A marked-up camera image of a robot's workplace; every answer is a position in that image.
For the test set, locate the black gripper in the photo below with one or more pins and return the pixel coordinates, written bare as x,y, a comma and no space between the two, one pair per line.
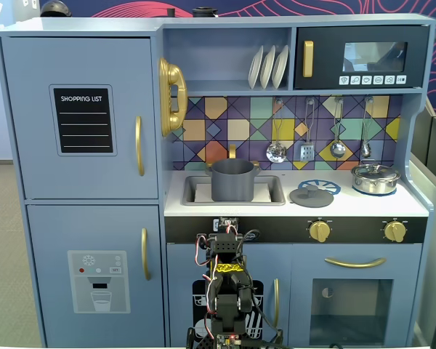
228,222

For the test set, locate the gray pot lid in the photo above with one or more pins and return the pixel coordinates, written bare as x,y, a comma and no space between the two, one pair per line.
312,200

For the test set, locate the red black robot base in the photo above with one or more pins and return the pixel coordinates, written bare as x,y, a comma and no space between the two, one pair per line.
203,341

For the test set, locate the steel pot with lid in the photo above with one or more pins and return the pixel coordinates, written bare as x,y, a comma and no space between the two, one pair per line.
374,180

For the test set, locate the blue dishwasher door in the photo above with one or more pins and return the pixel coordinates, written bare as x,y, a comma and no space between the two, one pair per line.
181,272

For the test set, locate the gray pot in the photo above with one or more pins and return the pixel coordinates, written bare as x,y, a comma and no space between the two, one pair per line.
229,185

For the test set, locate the gray toy sink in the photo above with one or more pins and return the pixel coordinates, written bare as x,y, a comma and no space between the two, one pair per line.
272,191

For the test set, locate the gold stove knob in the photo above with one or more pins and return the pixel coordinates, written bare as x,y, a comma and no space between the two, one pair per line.
319,230
395,230

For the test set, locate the gold faucet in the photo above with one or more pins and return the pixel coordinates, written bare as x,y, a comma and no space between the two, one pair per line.
232,151

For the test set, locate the steel skimmer spoon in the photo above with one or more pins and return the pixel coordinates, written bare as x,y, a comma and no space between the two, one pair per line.
276,152

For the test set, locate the steel slotted spatula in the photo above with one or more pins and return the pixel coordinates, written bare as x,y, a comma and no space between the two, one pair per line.
307,151

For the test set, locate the blue oven door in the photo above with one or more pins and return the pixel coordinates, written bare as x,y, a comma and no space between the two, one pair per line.
349,276

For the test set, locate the steel ladle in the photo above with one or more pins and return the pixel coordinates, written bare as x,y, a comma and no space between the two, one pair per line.
337,149

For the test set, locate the gold toy telephone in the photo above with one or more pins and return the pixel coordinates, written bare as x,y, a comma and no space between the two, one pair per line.
172,94

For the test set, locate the small steel spoon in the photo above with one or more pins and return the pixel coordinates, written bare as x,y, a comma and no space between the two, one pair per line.
365,149

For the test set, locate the lower blue fridge door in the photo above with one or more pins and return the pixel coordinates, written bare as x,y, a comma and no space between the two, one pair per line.
51,225

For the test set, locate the blue fridge door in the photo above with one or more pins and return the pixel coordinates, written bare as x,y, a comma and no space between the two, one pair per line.
29,145
51,225

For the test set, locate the white toy plate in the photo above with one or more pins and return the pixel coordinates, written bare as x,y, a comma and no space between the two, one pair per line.
280,67
255,67
267,67

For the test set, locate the black shopping list board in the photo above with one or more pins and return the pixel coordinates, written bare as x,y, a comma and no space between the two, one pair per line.
83,121

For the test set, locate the dark toy microwave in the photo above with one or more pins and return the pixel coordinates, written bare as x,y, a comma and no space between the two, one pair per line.
327,54

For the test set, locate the upper blue fridge door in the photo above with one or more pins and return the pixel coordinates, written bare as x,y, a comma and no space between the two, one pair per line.
29,145

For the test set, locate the blue toy kitchen unit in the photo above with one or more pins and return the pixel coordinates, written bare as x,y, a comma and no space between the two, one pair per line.
221,22

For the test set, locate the black round device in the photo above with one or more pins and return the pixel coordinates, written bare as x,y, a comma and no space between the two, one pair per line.
204,12

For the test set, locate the small black cylinder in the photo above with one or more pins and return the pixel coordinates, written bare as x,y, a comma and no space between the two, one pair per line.
170,12

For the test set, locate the black helmet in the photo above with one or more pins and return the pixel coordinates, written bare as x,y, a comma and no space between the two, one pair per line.
54,9

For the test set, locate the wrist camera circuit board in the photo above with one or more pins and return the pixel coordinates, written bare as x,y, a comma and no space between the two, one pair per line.
227,221

